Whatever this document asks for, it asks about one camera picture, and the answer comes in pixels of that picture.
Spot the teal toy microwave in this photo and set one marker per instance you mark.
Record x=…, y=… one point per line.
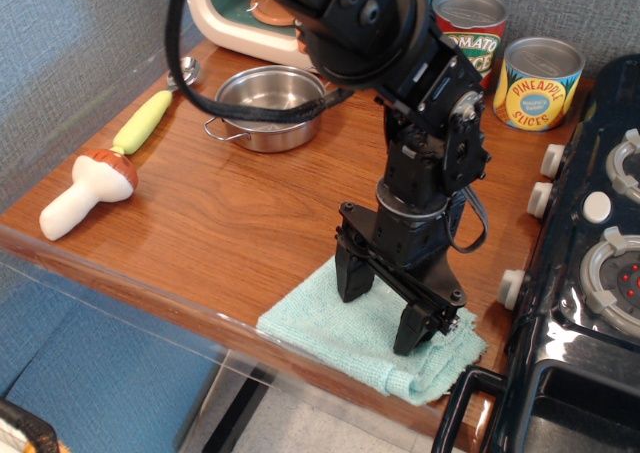
x=235, y=18

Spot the light blue cloth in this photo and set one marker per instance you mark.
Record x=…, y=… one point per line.
x=357, y=338

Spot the plush toy mushroom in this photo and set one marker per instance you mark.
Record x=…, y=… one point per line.
x=99, y=175

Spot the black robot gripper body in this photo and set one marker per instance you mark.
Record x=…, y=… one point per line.
x=407, y=249

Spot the black toy stove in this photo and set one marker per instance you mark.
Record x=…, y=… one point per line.
x=571, y=383

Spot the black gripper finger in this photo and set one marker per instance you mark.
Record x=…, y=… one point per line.
x=418, y=323
x=353, y=275

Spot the tomato sauce can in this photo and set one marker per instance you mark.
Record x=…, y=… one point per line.
x=476, y=27

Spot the green handled metal spoon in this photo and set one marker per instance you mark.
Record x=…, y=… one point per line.
x=144, y=121

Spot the pineapple slices can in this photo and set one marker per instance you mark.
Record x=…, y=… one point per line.
x=537, y=82

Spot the small steel pot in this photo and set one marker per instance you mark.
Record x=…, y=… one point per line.
x=269, y=87

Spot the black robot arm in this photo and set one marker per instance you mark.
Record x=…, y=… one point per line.
x=433, y=101

